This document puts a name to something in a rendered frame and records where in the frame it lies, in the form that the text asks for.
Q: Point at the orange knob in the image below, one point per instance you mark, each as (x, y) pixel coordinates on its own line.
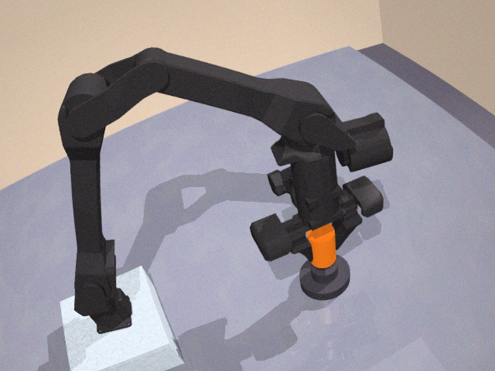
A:
(323, 246)

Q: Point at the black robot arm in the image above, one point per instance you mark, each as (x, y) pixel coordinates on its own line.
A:
(310, 132)

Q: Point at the dark grey round pedestal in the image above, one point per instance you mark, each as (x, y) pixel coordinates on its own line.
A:
(325, 283)

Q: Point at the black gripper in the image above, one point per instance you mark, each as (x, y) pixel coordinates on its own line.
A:
(317, 209)

